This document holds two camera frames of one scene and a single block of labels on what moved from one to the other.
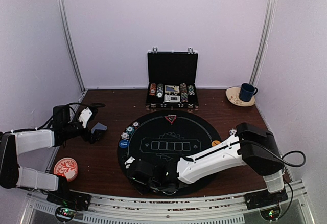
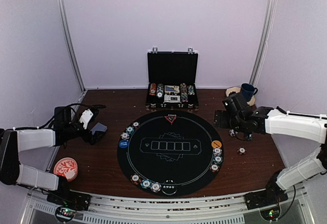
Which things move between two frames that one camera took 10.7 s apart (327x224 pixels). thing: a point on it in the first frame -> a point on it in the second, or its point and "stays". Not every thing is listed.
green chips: [130, 129] stays
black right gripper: [141, 190] -> [223, 124]
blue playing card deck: [99, 126] stays
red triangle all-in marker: [171, 118] stays
